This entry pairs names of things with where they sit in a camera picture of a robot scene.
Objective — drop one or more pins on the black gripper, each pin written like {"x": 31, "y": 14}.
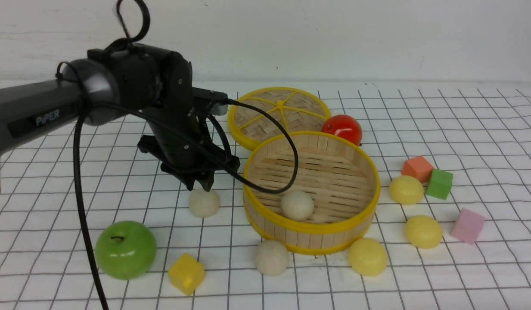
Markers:
{"x": 179, "y": 158}

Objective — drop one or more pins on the white grid tablecloth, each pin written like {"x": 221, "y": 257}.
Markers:
{"x": 481, "y": 134}

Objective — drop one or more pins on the bamboo steamer lid yellow rim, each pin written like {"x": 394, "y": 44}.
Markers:
{"x": 294, "y": 109}

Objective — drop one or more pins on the green foam cube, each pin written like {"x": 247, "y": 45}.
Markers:
{"x": 440, "y": 184}

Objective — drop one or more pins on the bamboo steamer tray yellow rim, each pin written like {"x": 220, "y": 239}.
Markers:
{"x": 344, "y": 185}

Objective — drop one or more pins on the pink foam cube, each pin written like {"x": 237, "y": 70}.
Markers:
{"x": 468, "y": 226}

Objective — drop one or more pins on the yellow bun bottom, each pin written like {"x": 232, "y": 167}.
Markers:
{"x": 367, "y": 257}

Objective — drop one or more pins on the orange foam cube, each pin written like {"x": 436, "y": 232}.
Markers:
{"x": 418, "y": 167}

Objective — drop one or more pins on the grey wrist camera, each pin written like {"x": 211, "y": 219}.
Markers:
{"x": 210, "y": 102}

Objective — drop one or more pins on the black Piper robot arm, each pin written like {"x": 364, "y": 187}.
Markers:
{"x": 151, "y": 80}

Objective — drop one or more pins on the white bun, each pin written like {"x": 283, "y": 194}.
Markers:
{"x": 271, "y": 258}
{"x": 297, "y": 205}
{"x": 203, "y": 204}

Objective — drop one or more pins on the red tomato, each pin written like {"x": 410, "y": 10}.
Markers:
{"x": 345, "y": 127}

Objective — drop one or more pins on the green apple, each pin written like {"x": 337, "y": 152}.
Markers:
{"x": 125, "y": 250}

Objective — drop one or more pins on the yellow foam cube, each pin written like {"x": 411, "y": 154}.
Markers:
{"x": 186, "y": 274}

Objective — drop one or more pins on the yellow bun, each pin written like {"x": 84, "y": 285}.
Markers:
{"x": 423, "y": 231}
{"x": 406, "y": 190}
{"x": 367, "y": 257}

